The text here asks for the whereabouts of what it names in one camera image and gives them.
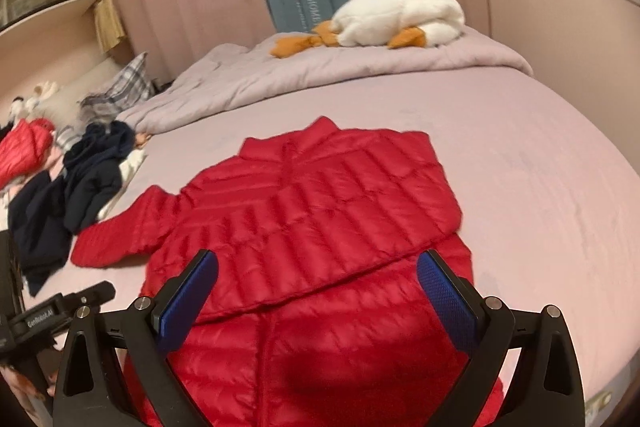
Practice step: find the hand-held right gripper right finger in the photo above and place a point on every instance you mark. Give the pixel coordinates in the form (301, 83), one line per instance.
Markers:
(450, 302)

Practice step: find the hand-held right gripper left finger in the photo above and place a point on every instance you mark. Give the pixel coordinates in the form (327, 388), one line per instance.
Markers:
(187, 302)

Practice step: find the red down jacket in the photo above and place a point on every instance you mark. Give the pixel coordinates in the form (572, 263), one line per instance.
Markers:
(300, 217)

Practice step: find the bed with pink sheet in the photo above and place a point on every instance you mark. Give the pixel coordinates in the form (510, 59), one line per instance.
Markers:
(525, 182)

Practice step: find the navy blue jacket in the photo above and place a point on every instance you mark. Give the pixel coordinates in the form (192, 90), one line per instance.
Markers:
(85, 187)

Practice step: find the white cloth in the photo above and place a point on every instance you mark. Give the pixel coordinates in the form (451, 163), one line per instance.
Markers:
(131, 164)

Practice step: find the small peach toy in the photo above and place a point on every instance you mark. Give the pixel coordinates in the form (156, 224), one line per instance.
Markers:
(142, 139)

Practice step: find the small red garment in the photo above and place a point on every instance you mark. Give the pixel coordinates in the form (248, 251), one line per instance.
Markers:
(25, 144)

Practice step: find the grey plaid cloth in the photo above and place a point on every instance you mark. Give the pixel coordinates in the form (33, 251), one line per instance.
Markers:
(67, 138)

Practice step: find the plaid pillow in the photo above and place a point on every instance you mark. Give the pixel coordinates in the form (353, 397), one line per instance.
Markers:
(132, 82)

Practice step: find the small plush toys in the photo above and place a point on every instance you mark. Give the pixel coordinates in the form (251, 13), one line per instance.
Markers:
(40, 92)

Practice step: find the lilac quilt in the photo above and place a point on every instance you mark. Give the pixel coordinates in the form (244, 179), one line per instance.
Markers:
(250, 77)

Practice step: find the yellow hanging cloth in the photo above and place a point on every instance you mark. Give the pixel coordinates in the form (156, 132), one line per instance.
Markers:
(110, 24)

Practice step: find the white goose plush toy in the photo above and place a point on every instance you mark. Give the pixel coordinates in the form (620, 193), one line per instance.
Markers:
(400, 14)

